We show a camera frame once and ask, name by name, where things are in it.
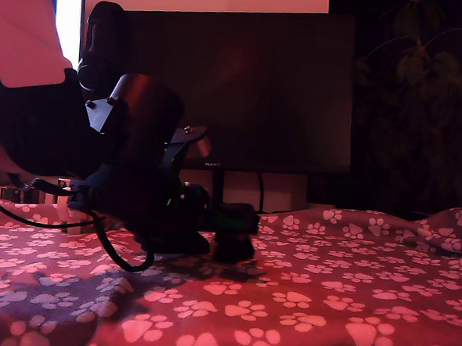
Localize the bright-screen computer monitor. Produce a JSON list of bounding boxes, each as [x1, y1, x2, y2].
[[39, 0, 88, 73]]

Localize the dark Huawei computer monitor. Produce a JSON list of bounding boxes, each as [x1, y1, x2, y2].
[[113, 0, 360, 179]]

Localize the black monitor cable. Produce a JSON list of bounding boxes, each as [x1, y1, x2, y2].
[[255, 171, 266, 214]]

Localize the paw print fleece cloth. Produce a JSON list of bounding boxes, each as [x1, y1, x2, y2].
[[0, 178, 462, 346]]

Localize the black headphones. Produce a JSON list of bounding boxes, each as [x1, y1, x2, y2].
[[77, 0, 128, 96]]

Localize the black monitor stand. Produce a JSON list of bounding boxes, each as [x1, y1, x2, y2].
[[208, 167, 273, 216]]

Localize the leafy house plant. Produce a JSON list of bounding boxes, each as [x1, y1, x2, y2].
[[345, 0, 462, 222]]

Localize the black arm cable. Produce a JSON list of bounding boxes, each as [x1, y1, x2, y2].
[[0, 174, 110, 232], [86, 210, 158, 274]]

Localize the wrist camera box on bracket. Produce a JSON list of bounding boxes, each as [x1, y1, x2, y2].
[[168, 122, 216, 163]]

